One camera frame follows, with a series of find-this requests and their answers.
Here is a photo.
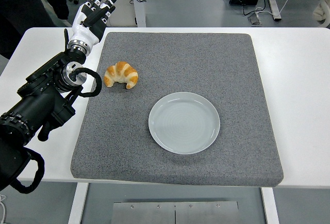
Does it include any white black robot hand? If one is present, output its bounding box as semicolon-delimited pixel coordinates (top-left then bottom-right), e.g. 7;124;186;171
69;0;120;49

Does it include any golden croissant bread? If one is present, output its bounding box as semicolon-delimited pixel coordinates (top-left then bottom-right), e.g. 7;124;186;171
104;61;139;90

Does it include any pale grey round plate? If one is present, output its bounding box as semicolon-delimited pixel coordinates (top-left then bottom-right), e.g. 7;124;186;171
148;91;221;155

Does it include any grey metal plate with screws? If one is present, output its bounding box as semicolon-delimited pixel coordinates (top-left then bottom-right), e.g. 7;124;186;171
111;201;240;224

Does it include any grey felt mat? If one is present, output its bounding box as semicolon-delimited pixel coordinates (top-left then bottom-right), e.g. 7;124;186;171
70;31;285;187

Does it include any small grey floor pedal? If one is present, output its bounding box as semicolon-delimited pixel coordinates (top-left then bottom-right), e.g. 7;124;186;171
247;14;263;25

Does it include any white table leg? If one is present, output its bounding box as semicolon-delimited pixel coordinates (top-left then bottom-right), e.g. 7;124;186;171
260;187;281;224
67;182;90;224

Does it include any white desk post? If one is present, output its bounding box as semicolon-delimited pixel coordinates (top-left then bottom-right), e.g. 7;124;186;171
129;0;147;28

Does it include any white coiled hose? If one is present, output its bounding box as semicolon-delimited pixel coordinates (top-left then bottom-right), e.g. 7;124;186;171
312;0;330;27

